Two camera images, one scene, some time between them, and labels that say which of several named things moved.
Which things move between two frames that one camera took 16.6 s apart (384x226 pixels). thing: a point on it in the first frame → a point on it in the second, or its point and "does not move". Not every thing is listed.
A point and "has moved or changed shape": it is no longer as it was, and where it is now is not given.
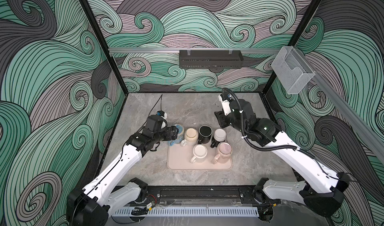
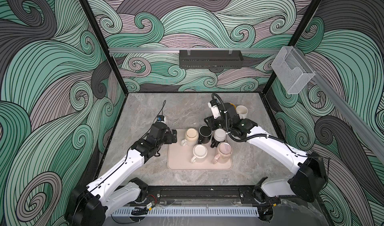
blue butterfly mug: x=180 y=136 has moved or changed shape
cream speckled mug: x=191 y=137 does not move
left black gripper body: x=166 y=135 does not move
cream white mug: x=200 y=152 does not move
